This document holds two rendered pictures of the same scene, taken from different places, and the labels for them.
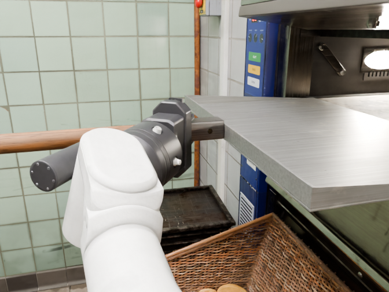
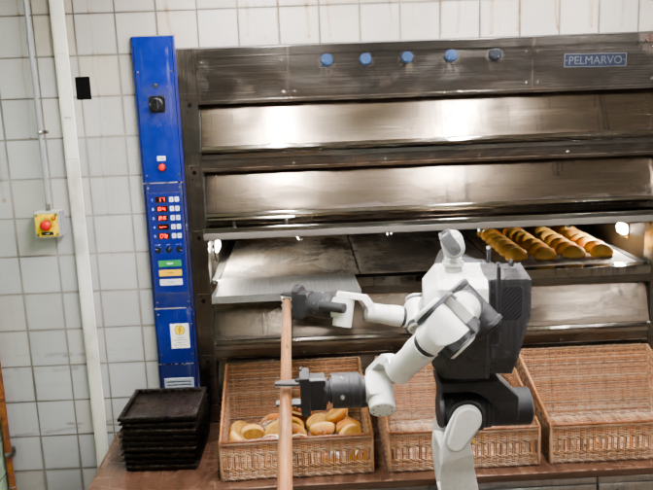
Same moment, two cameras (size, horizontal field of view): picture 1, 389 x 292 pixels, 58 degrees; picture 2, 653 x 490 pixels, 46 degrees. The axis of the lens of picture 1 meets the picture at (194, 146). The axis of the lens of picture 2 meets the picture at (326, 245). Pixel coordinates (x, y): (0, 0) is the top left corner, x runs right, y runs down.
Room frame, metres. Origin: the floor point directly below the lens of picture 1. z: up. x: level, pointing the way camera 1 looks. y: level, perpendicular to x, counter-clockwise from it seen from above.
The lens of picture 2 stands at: (-0.17, 2.61, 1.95)
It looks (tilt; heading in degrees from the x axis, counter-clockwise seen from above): 12 degrees down; 283
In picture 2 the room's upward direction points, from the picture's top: 2 degrees counter-clockwise
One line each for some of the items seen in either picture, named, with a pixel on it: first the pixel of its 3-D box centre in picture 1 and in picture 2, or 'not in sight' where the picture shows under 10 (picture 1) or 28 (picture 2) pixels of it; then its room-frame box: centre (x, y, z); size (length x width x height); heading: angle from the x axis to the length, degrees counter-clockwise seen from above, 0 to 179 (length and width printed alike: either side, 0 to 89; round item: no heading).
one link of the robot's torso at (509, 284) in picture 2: not in sight; (474, 314); (-0.10, 0.37, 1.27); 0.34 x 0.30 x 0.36; 97
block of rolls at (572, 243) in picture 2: not in sight; (540, 239); (-0.36, -1.05, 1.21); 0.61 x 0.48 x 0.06; 104
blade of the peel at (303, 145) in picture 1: (312, 122); (287, 284); (0.63, -0.22, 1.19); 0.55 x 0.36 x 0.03; 15
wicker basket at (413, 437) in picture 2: not in sight; (452, 406); (0.00, -0.23, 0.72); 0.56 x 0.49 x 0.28; 14
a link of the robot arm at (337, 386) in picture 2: not in sight; (324, 391); (0.25, 0.83, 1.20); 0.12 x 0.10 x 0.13; 15
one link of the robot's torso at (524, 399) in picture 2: not in sight; (483, 398); (-0.13, 0.35, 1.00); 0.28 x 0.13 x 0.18; 15
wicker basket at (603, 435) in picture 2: not in sight; (601, 399); (-0.56, -0.38, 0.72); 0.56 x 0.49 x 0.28; 14
